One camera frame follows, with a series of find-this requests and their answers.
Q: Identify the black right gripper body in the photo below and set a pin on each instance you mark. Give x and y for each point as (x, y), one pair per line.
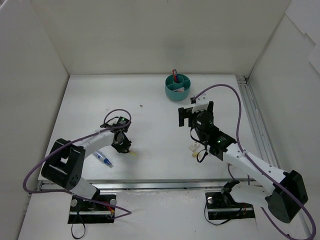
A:
(187, 115)

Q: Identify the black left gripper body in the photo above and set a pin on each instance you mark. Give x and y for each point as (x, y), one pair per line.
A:
(124, 145)

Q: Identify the blue ballpoint pen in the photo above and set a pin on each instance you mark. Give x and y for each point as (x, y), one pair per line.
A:
(177, 76)

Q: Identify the red gel pen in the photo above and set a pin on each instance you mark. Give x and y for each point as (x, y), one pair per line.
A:
(173, 75)

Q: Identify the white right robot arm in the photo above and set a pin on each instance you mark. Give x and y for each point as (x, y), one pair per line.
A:
(283, 193)

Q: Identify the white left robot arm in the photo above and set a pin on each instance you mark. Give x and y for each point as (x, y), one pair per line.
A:
(64, 168)

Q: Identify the white blue correction tape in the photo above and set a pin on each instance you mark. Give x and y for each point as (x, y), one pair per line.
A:
(102, 158)

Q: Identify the white boxed eraser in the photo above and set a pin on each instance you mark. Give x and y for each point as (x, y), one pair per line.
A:
(194, 147)

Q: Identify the teal round compartment organizer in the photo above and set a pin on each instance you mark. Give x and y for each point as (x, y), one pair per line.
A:
(171, 86)

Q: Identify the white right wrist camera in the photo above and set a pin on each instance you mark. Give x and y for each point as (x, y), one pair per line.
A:
(199, 103)

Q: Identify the aluminium front rail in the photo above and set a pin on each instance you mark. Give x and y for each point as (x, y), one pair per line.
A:
(112, 185)

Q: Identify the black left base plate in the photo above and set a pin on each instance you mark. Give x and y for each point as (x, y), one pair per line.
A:
(86, 212)

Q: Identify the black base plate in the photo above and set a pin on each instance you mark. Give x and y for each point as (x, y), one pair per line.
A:
(86, 212)
(220, 210)

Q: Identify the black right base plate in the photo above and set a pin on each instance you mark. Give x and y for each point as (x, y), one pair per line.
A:
(220, 210)

